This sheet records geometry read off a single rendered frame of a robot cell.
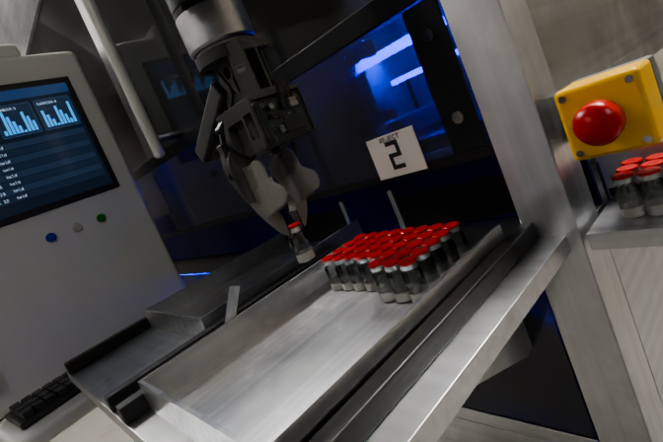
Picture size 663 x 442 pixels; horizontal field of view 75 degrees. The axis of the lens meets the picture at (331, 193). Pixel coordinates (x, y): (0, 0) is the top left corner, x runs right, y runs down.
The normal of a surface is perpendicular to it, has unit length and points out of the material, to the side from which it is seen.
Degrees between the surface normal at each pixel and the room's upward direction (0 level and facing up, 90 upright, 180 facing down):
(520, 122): 90
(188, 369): 90
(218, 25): 90
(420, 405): 0
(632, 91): 90
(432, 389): 0
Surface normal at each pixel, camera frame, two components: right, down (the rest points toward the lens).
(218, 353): 0.62, -0.16
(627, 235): -0.67, 0.37
